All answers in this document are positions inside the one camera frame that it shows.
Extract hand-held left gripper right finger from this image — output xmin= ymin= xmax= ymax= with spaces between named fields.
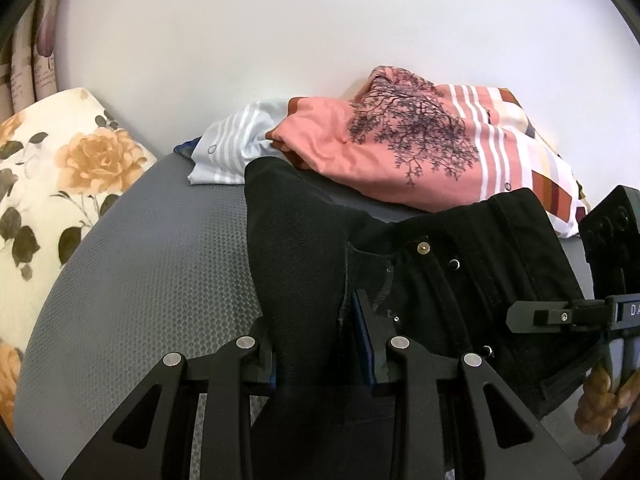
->
xmin=350 ymin=289 xmax=583 ymax=480

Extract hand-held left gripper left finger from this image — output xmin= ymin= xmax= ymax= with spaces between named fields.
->
xmin=62 ymin=316 xmax=278 ymax=480

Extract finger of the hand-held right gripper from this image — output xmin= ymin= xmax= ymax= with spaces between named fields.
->
xmin=506 ymin=296 xmax=608 ymax=334

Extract black pants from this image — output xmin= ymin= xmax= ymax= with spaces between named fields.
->
xmin=244 ymin=156 xmax=601 ymax=480

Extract person's right hand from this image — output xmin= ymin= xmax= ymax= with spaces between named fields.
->
xmin=574 ymin=355 xmax=640 ymax=436

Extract grey textured mattress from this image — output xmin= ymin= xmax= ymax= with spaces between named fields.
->
xmin=15 ymin=152 xmax=601 ymax=480

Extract pink tree-print blanket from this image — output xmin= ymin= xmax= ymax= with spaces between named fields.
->
xmin=267 ymin=66 xmax=591 ymax=238

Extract light blue striped cloth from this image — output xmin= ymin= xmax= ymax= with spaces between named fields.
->
xmin=187 ymin=97 xmax=301 ymax=187

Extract floral pillow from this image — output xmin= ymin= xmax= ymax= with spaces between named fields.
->
xmin=0 ymin=87 xmax=158 ymax=423

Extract patterned curtain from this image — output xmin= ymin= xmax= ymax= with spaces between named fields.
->
xmin=0 ymin=0 xmax=66 ymax=121

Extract black cable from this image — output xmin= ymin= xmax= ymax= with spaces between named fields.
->
xmin=570 ymin=430 xmax=626 ymax=466

